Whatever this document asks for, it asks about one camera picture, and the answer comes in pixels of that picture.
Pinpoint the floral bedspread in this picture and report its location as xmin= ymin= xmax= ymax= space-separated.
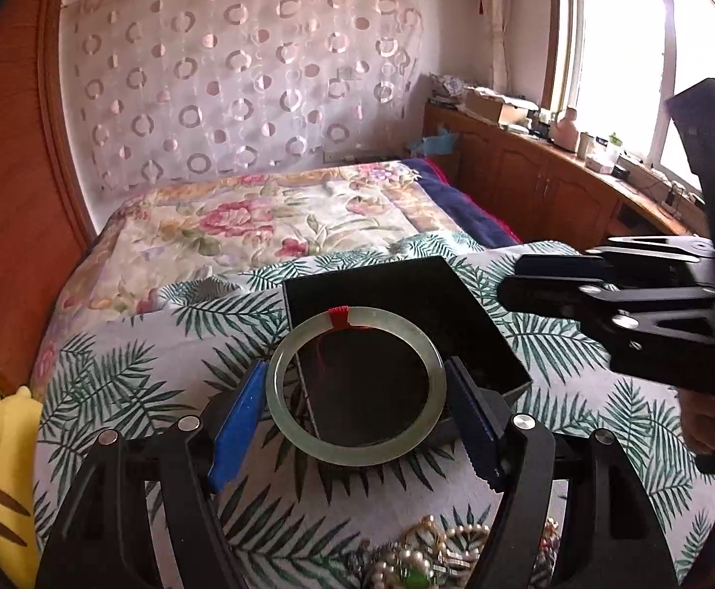
xmin=30 ymin=160 xmax=488 ymax=399

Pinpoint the wooden headboard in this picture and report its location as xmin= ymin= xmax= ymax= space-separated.
xmin=0 ymin=0 xmax=95 ymax=394

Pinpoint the pink circle pattern curtain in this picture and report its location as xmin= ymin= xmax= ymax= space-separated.
xmin=60 ymin=0 xmax=423 ymax=201

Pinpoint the yellow plush toy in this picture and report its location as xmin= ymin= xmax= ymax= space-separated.
xmin=0 ymin=355 xmax=45 ymax=589

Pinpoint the pink ceramic jar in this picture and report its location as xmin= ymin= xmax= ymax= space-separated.
xmin=552 ymin=107 xmax=580 ymax=153

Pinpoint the green gemstone brooch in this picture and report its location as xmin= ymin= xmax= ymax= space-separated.
xmin=395 ymin=565 xmax=434 ymax=589

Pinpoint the navy blue blanket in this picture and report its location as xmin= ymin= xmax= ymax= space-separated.
xmin=402 ymin=158 xmax=521 ymax=249

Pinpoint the black jewelry box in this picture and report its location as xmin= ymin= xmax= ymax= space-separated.
xmin=283 ymin=257 xmax=531 ymax=447

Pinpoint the green jade bangle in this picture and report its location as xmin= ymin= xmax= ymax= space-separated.
xmin=265 ymin=307 xmax=447 ymax=468

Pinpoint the right hand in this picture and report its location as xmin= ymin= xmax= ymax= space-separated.
xmin=678 ymin=390 xmax=715 ymax=456

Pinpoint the cardboard box on cabinet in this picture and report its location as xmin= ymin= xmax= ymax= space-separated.
xmin=464 ymin=88 xmax=540 ymax=125

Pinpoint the white pearl necklace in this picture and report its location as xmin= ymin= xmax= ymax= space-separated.
xmin=356 ymin=513 xmax=561 ymax=589

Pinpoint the wooden side cabinet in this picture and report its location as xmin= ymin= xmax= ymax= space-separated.
xmin=423 ymin=104 xmax=707 ymax=250

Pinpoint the palm leaf print cloth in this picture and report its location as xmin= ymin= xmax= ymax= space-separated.
xmin=31 ymin=231 xmax=715 ymax=589

